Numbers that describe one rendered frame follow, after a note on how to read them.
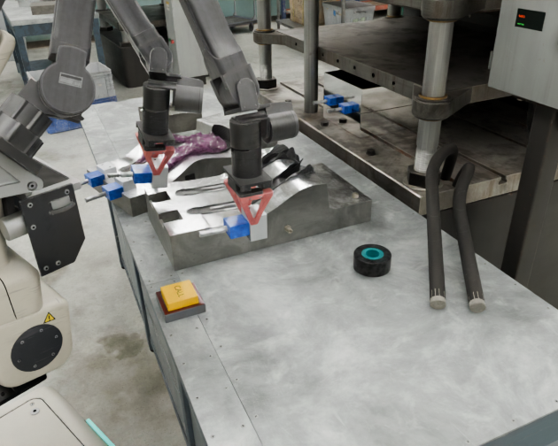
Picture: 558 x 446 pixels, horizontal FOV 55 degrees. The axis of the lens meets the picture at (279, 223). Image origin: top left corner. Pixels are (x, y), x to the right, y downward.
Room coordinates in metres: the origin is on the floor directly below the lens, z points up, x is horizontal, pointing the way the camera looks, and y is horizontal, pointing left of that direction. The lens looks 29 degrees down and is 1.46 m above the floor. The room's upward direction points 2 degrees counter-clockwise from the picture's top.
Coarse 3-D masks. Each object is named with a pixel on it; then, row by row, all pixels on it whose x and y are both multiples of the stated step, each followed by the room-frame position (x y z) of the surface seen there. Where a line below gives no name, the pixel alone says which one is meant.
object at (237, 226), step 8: (256, 208) 0.95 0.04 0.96; (232, 216) 0.94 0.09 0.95; (240, 216) 0.94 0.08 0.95; (264, 216) 0.92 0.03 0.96; (224, 224) 0.93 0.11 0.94; (232, 224) 0.91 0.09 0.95; (240, 224) 0.91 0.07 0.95; (248, 224) 0.91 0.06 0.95; (264, 224) 0.92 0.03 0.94; (200, 232) 0.89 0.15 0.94; (208, 232) 0.90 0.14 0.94; (216, 232) 0.90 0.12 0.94; (232, 232) 0.90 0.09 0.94; (240, 232) 0.90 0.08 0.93; (248, 232) 0.91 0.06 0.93; (256, 232) 0.91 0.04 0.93; (264, 232) 0.92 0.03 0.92; (256, 240) 0.91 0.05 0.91
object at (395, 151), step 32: (288, 96) 2.32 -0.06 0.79; (320, 96) 2.30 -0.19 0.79; (320, 128) 1.90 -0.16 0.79; (416, 128) 1.87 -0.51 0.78; (448, 128) 1.86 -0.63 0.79; (480, 128) 1.85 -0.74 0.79; (512, 128) 1.84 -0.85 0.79; (352, 160) 1.65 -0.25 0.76; (384, 160) 1.58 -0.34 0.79; (480, 160) 1.56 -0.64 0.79; (512, 160) 1.55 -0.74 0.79; (416, 192) 1.35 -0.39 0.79; (448, 192) 1.36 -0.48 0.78; (480, 192) 1.41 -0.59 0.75
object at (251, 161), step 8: (232, 152) 0.93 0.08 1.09; (240, 152) 0.91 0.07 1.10; (248, 152) 0.91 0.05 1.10; (256, 152) 0.91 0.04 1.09; (232, 160) 0.92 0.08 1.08; (240, 160) 0.91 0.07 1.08; (248, 160) 0.91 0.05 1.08; (256, 160) 0.91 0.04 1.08; (224, 168) 0.96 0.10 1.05; (232, 168) 0.93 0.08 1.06; (240, 168) 0.91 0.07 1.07; (248, 168) 0.91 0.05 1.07; (256, 168) 0.91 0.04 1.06; (232, 176) 0.92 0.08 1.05; (240, 176) 0.91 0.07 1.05; (248, 176) 0.91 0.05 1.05; (256, 176) 0.91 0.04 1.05; (264, 176) 0.92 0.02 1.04; (240, 184) 0.88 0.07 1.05; (248, 184) 0.88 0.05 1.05; (256, 184) 0.89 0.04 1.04; (264, 184) 0.89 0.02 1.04; (272, 184) 0.90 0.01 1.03
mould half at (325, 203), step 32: (288, 160) 1.25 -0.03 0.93; (224, 192) 1.18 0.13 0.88; (288, 192) 1.10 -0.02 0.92; (320, 192) 1.11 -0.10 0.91; (352, 192) 1.21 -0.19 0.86; (160, 224) 1.05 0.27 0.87; (192, 224) 1.02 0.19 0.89; (288, 224) 1.08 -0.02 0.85; (320, 224) 1.11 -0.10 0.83; (352, 224) 1.15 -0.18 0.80; (192, 256) 0.99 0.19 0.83; (224, 256) 1.02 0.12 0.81
